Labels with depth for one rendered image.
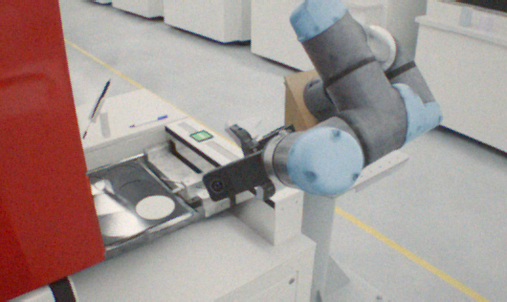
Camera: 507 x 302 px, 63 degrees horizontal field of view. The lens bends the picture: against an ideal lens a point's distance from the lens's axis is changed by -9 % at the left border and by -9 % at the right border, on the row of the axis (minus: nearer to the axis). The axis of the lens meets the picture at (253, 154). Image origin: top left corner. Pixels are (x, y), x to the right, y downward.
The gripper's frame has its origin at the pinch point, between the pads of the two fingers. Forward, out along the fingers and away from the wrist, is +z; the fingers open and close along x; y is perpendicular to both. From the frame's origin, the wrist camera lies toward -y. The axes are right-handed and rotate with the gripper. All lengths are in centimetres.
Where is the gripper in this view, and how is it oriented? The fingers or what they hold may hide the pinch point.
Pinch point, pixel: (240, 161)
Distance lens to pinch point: 82.1
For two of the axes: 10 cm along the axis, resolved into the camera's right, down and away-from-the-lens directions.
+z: -2.6, -0.1, 9.6
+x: -4.2, -9.0, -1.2
